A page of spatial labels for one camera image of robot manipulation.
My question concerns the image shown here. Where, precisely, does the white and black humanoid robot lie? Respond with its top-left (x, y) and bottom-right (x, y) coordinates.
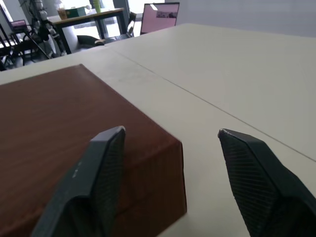
top-left (32, 0), bottom-right (60, 57)

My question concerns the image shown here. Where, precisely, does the black-framed monitor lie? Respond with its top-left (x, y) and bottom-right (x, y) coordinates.
top-left (140, 2), bottom-right (180, 36)

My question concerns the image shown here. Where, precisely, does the black metal chair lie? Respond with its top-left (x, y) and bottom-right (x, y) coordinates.
top-left (0, 23), bottom-right (25, 71)

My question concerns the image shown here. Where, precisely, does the brown wood-grain jewelry box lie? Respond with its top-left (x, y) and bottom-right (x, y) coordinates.
top-left (0, 63), bottom-right (188, 237)

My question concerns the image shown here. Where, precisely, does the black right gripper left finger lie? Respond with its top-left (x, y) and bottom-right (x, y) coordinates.
top-left (31, 125), bottom-right (126, 237)

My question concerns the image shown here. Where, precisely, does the wood-top black-legged table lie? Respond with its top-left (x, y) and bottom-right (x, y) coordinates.
top-left (48, 7), bottom-right (129, 55)

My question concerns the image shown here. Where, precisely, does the laptop with pink screen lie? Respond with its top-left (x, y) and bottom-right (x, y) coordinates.
top-left (10, 20), bottom-right (28, 32)

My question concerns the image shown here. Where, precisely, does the green box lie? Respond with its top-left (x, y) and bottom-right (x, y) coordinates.
top-left (66, 6), bottom-right (87, 18)

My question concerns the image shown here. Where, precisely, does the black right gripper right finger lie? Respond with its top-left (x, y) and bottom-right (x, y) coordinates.
top-left (217, 128), bottom-right (316, 237)

